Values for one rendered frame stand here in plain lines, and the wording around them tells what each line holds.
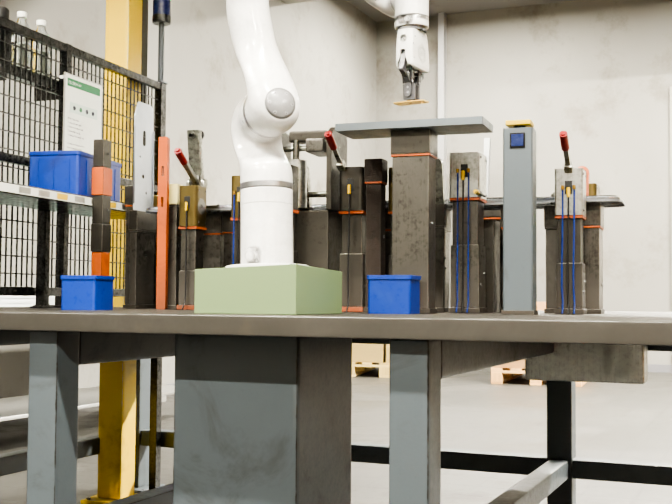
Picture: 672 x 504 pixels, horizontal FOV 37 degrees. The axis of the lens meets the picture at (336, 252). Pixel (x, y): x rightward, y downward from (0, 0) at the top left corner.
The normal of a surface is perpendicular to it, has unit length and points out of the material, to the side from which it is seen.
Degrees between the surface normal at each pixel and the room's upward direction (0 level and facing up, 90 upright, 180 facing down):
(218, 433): 90
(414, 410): 90
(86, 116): 90
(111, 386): 90
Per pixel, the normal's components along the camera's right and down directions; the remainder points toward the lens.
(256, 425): -0.40, -0.04
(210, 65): 0.92, -0.01
